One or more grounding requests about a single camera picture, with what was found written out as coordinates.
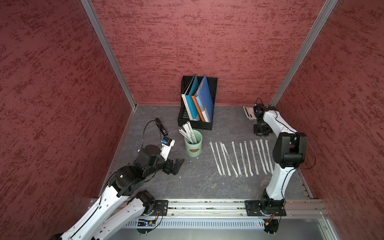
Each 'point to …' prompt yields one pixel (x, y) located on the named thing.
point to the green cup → (194, 150)
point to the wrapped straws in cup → (188, 134)
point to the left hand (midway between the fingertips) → (174, 159)
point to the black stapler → (161, 127)
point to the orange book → (195, 101)
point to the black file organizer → (184, 119)
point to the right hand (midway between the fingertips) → (262, 136)
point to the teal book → (190, 99)
